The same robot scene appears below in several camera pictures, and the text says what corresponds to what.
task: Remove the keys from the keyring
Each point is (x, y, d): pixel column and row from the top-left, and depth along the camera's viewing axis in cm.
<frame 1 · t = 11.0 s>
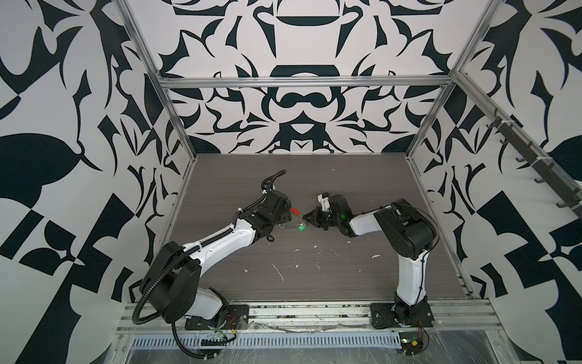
left hand: (283, 204, 86), fingers open
right hand: (303, 216, 95), fingers closed
green key tag: (301, 227, 96), on the table

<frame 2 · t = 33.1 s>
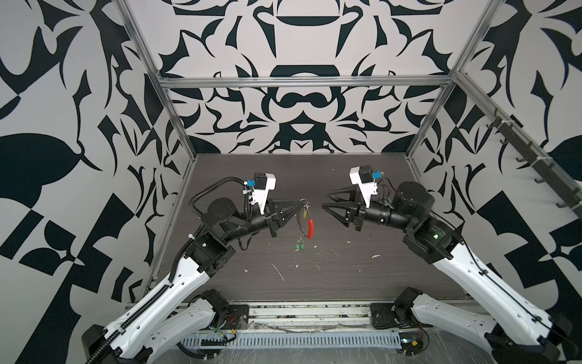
left hand: (304, 200, 56), fingers closed
right hand: (328, 201, 56), fingers open
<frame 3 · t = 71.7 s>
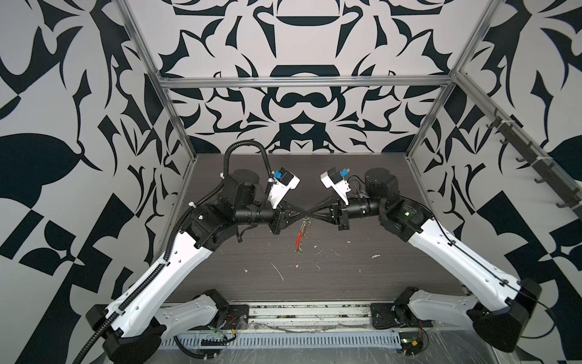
left hand: (306, 209, 59), fingers closed
right hand: (311, 215, 59), fingers closed
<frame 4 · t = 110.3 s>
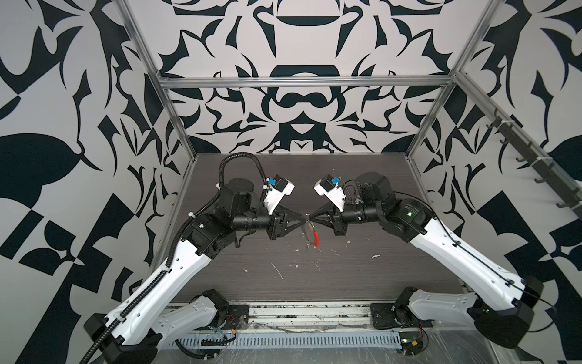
left hand: (304, 214, 60), fingers open
right hand: (312, 217, 62), fingers closed
